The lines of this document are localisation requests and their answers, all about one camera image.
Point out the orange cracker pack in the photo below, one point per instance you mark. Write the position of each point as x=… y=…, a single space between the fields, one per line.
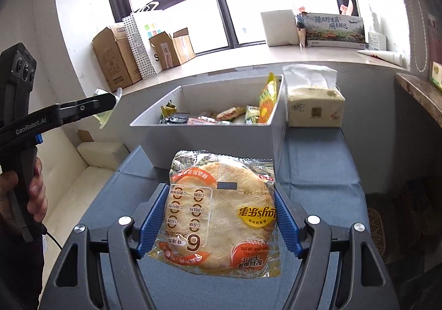
x=205 y=120

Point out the landscape printed box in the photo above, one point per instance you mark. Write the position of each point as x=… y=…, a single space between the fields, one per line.
x=333 y=32

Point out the person's left hand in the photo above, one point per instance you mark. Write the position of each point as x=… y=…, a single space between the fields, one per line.
x=38 y=192

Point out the brown and white snack packet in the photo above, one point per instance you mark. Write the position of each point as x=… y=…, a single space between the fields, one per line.
x=229 y=113

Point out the perforated beige basket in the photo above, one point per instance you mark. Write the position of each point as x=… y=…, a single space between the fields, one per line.
x=378 y=227

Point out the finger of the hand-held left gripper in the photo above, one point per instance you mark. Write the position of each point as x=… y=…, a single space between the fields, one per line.
x=89 y=104

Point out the tissue pack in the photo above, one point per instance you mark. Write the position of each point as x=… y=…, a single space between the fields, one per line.
x=314 y=102

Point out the wooden shelf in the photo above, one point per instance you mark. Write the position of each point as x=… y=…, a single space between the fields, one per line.
x=421 y=96

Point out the olive green small packet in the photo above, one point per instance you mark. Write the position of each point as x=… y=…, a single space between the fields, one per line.
x=168 y=110

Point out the yellow snack packet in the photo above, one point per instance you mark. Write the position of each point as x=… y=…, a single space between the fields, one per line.
x=268 y=102

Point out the green seaweed snack packet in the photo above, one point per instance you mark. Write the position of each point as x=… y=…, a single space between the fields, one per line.
x=252 y=115

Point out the green box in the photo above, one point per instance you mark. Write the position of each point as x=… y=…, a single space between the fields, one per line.
x=436 y=77

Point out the small open cardboard box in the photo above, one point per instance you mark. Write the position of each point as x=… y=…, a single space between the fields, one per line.
x=172 y=49

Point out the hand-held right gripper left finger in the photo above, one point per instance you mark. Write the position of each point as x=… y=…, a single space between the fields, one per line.
x=153 y=222

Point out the large cardboard box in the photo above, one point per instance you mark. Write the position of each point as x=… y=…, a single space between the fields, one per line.
x=115 y=58

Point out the white dotted paper bag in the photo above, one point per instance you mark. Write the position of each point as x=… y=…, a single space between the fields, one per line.
x=143 y=40

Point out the white tube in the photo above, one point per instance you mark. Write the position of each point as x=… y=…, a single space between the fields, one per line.
x=383 y=56

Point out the round cracker packet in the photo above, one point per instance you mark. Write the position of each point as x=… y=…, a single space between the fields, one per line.
x=221 y=213

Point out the plain white box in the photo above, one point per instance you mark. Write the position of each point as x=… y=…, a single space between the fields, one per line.
x=279 y=28

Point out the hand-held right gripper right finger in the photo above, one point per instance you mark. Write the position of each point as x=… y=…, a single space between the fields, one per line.
x=286 y=223

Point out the clear yellow jelly cup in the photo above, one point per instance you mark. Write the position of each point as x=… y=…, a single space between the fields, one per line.
x=107 y=113

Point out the white storage box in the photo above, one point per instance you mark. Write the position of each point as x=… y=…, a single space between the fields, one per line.
x=207 y=144

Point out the white plastic pack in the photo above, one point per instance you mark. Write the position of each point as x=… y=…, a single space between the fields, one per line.
x=377 y=41

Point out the white sofa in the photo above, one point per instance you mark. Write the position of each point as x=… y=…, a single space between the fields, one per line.
x=69 y=185

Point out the grey snack packet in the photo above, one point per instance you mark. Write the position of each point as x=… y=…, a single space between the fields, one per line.
x=174 y=119

